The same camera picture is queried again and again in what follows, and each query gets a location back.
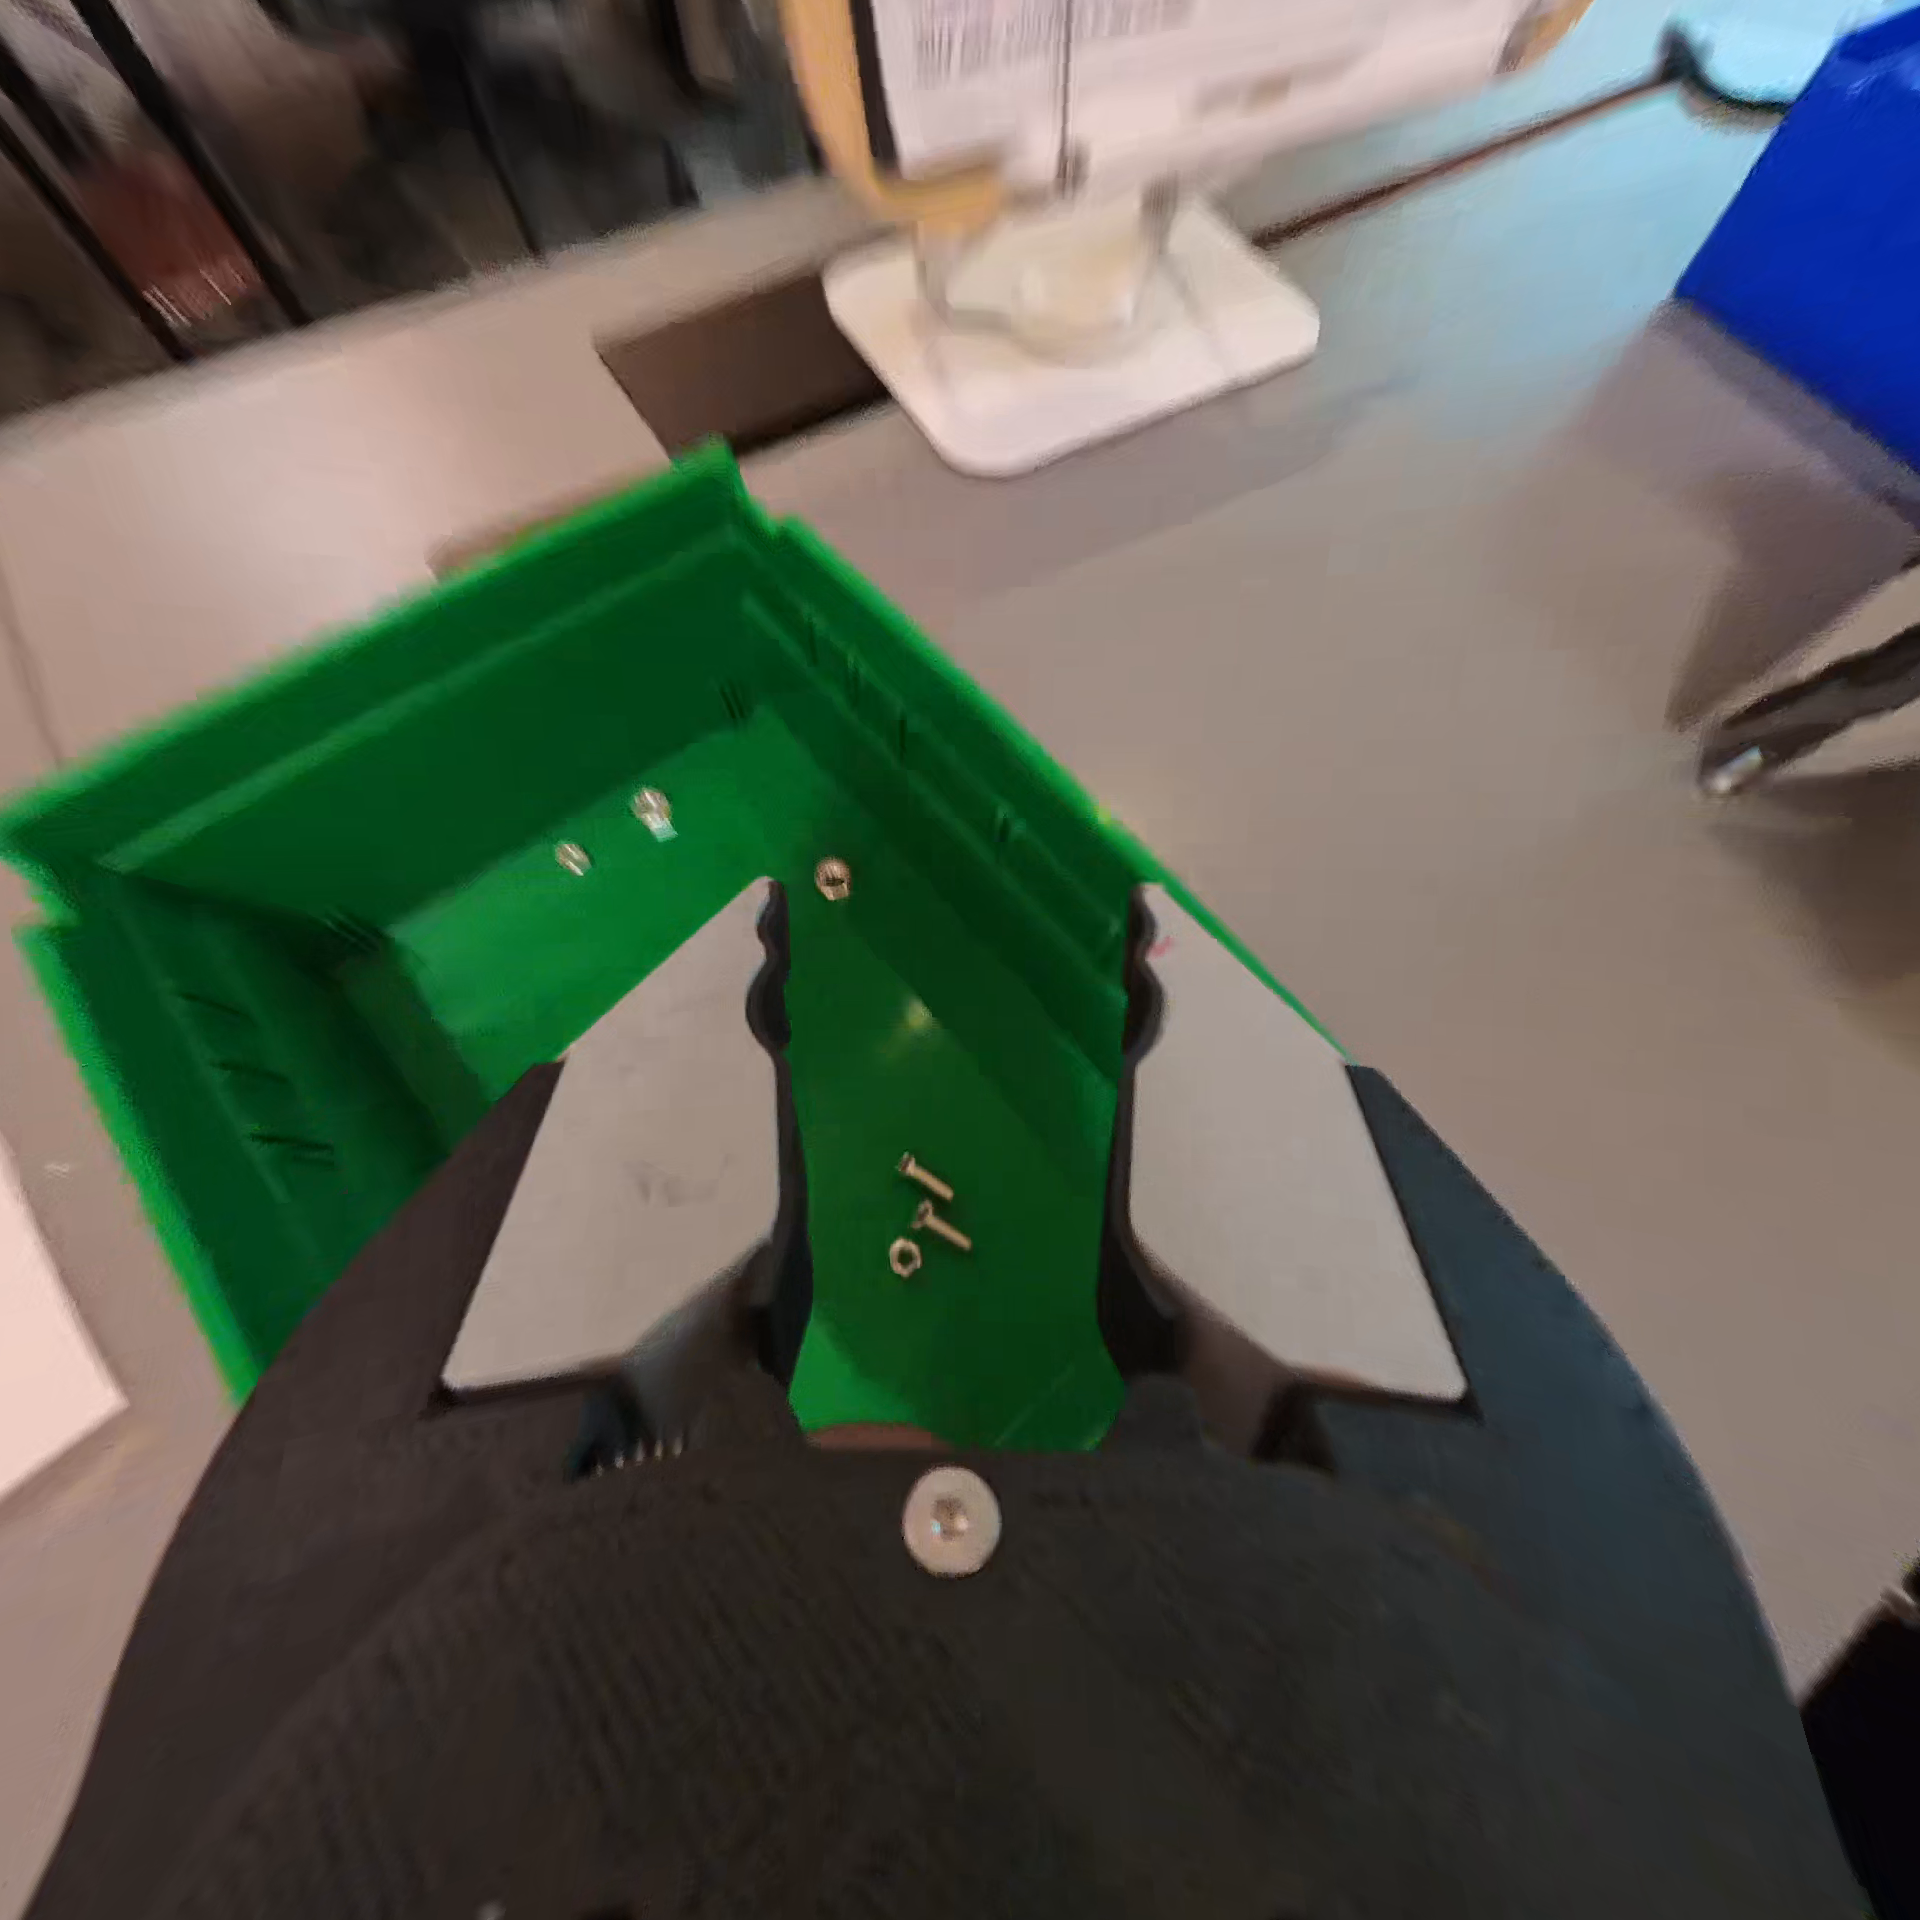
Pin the short steel hex bolt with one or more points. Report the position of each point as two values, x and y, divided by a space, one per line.
927 1175
942 1227

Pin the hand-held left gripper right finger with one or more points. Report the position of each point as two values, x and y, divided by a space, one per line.
1277 1202

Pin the white paper sheet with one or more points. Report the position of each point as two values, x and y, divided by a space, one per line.
45 1350

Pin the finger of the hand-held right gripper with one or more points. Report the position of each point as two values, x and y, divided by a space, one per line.
1861 645
1875 743

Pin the blue plastic bin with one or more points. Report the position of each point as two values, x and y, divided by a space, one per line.
1829 254

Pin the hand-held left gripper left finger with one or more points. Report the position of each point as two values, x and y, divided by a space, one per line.
629 1202

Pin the instruction sign on stand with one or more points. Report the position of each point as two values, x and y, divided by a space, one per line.
833 91

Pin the printed instruction sheet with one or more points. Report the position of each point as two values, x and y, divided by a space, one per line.
1126 61

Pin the green plastic bin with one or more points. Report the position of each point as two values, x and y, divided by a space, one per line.
452 721

